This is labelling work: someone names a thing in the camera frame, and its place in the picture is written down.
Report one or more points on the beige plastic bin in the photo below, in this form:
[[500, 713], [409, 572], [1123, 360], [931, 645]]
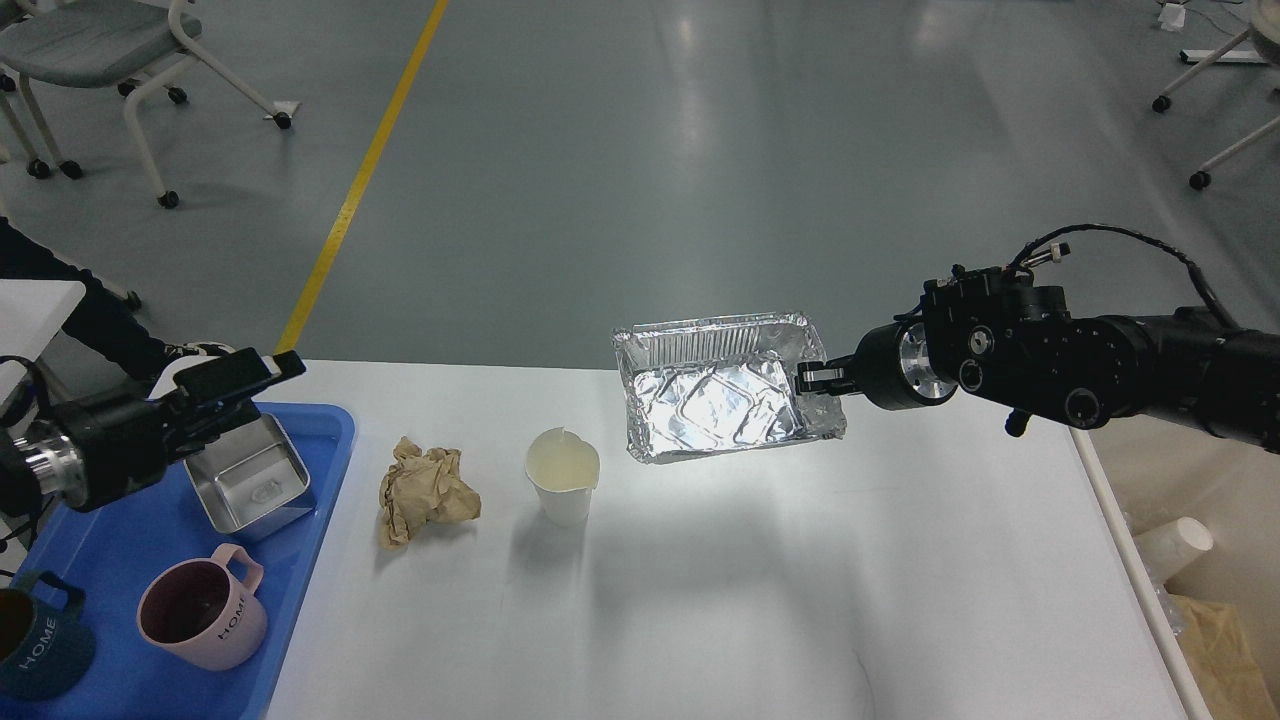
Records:
[[1144, 473]]

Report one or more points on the white paper cup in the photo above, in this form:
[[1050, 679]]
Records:
[[564, 470]]

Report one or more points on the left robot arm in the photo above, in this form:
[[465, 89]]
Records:
[[92, 451]]

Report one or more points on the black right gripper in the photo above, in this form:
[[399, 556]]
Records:
[[891, 367]]

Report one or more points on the white side table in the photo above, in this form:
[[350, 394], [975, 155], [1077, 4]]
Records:
[[31, 315]]

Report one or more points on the dark blue HOME mug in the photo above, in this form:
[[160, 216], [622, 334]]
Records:
[[45, 646]]

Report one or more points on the pink HOME mug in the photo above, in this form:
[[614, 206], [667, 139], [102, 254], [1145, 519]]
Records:
[[206, 611]]

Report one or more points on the white power adapter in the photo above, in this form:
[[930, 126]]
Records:
[[1172, 17]]

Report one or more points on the grey office chair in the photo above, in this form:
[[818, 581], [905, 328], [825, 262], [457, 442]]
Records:
[[103, 44]]

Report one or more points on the small white cup in bin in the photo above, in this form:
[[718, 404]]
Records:
[[1173, 547]]

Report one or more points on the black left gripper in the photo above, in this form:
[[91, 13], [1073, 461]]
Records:
[[95, 451]]

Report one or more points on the stainless steel rectangular tray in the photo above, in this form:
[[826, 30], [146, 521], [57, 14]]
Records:
[[251, 481]]

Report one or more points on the blue plastic tray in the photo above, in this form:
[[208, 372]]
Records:
[[115, 552]]

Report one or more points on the person in beige hoodie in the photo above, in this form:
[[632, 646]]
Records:
[[100, 321]]

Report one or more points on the brown paper in bin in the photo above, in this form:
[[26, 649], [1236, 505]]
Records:
[[1219, 657]]

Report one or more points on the aluminium foil container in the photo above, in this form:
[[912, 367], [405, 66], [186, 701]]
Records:
[[719, 385]]

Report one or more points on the brown paper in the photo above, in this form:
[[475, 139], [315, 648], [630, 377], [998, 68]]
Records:
[[1219, 657], [423, 486]]

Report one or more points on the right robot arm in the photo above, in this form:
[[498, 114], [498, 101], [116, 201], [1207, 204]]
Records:
[[996, 334]]

